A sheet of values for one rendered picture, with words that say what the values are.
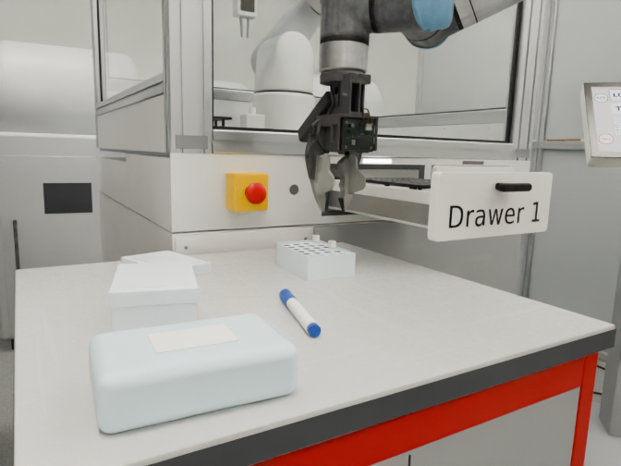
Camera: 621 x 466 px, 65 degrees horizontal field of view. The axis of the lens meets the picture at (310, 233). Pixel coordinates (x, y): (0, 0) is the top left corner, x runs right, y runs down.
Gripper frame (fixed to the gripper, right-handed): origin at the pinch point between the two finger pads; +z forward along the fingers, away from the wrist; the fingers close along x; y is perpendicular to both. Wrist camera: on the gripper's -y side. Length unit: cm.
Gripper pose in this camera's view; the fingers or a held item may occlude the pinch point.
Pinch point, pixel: (331, 202)
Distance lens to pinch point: 81.2
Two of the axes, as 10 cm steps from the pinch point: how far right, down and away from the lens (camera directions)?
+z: -0.3, 9.9, 1.6
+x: 8.9, -0.5, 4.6
